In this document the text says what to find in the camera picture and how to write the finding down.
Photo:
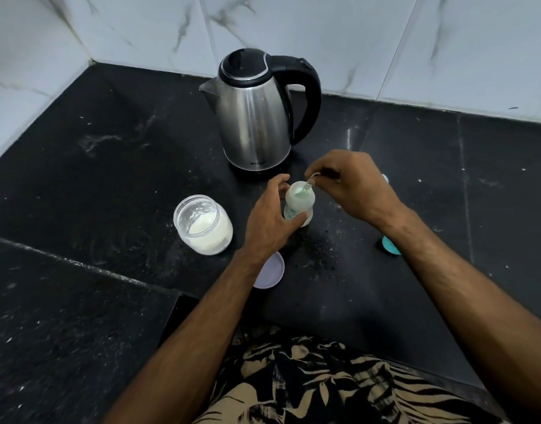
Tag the person's left hand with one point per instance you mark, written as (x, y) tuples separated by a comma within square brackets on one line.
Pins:
[(263, 229)]

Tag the person's right hand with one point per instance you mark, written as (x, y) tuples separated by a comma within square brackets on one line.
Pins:
[(363, 189)]

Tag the clear baby bottle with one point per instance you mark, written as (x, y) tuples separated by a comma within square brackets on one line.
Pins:
[(299, 203)]

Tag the white jar lid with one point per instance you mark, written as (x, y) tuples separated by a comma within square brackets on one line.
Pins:
[(272, 273)]

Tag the small teal measuring scoop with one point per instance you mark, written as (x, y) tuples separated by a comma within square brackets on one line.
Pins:
[(302, 189)]

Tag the glass jar of white powder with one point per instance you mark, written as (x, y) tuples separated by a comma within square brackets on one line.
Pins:
[(206, 236)]

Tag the person's left forearm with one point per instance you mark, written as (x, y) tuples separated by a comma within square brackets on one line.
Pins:
[(186, 353)]

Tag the person's right forearm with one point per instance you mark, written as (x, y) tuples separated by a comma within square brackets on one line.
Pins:
[(482, 313)]

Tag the steel electric kettle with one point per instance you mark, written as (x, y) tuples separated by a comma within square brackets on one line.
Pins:
[(252, 123)]

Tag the leaf patterned shorts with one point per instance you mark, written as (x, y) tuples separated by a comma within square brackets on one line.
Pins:
[(332, 388)]

